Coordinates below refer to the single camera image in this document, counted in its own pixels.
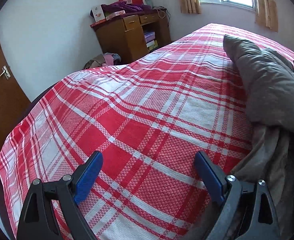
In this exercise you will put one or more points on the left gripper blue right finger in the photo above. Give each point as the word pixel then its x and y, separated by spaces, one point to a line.
pixel 245 210

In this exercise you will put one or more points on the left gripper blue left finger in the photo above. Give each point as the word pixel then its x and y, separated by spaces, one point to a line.
pixel 37 219

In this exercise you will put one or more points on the grey puffer jacket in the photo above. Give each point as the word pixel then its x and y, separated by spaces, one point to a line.
pixel 268 80

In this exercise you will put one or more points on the clothes pile on floor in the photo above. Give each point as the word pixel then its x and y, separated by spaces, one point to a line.
pixel 103 60

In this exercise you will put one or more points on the purple clothes on desk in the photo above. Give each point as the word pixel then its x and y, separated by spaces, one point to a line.
pixel 122 5

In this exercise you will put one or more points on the red plaid bed sheet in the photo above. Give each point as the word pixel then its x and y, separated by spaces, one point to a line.
pixel 148 119

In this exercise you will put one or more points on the wooden desk with drawers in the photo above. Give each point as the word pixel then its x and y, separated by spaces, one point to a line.
pixel 125 34

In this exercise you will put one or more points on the boxes under desk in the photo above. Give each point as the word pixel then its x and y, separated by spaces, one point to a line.
pixel 150 39

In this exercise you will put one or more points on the right yellow curtain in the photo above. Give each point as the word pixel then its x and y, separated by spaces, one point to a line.
pixel 267 14

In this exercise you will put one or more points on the white box on desk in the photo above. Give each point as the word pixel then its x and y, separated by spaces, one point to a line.
pixel 97 13

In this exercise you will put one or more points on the silver door handle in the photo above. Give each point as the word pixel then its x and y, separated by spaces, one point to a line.
pixel 5 72

